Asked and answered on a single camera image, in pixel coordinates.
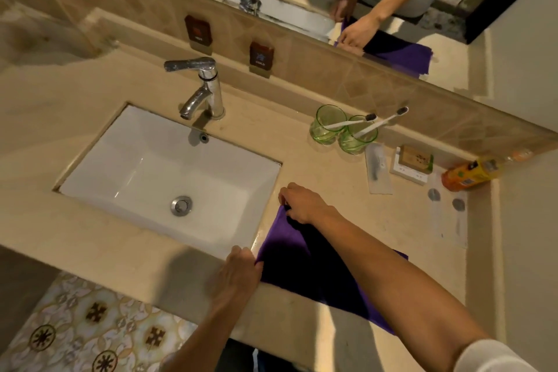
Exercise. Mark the person's left hand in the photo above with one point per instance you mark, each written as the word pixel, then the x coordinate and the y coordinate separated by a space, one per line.
pixel 237 273

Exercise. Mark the person's right hand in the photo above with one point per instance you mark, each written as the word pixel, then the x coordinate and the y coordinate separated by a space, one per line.
pixel 307 206

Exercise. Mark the purple cleaning cloth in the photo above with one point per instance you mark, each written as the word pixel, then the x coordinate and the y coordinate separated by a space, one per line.
pixel 296 262

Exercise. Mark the white rectangular sink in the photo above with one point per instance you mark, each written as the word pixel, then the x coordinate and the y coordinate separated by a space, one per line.
pixel 144 167

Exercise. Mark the chrome faucet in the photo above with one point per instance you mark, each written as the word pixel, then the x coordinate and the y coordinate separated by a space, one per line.
pixel 209 88

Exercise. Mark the person's left forearm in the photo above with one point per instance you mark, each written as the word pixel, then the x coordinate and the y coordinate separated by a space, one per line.
pixel 200 337

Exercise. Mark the person's right forearm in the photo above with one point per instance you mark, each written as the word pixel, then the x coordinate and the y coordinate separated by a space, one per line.
pixel 392 280

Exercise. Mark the chrome sink drain stopper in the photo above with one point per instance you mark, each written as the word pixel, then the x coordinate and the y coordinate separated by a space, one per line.
pixel 181 205

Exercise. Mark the person's dark trousers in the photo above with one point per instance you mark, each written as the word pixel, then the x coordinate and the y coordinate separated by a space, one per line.
pixel 270 361

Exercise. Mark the person's white shirt sleeve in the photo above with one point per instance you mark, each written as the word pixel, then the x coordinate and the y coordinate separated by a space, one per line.
pixel 492 358

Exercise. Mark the green glass cup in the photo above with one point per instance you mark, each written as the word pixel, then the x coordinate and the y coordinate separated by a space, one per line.
pixel 355 145
pixel 322 134

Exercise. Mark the long clear plastic packet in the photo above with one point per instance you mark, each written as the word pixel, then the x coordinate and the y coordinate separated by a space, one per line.
pixel 378 175

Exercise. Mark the white toothbrush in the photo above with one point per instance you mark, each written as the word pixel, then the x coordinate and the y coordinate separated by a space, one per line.
pixel 348 123
pixel 383 121

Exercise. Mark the white soap dish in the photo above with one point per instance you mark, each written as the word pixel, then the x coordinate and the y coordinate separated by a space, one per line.
pixel 407 175

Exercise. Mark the brown soap box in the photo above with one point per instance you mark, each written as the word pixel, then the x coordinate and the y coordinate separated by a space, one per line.
pixel 416 158

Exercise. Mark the brown sign with blue symbol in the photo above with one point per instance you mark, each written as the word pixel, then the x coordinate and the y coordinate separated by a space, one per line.
pixel 261 55

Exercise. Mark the orange bottle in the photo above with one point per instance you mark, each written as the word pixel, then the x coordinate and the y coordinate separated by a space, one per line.
pixel 471 175

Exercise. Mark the brown sign with red symbol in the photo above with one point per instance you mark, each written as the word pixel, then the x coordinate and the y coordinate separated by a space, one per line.
pixel 198 30

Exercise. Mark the large wall mirror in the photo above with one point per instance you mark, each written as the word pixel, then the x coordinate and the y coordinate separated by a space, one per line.
pixel 523 58

